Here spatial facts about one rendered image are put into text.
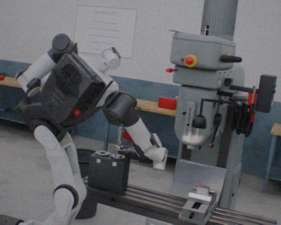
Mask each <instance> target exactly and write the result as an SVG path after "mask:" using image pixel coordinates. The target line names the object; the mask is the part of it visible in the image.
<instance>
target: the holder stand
mask: <svg viewBox="0 0 281 225"><path fill-rule="evenodd" d="M129 168H130V159H125V157H124V156H122V157H116V156H115V154H110V153H109V152H106V151H96V152H95V153H94V154H92V155H90V160H89V167H88V182H87V184H88V185H92V186H97V187H100V188H104V189H109V190H113V191H118V192H122V191H123V190H124V189H125V188H126V187H127V186H128V177H129Z"/></svg>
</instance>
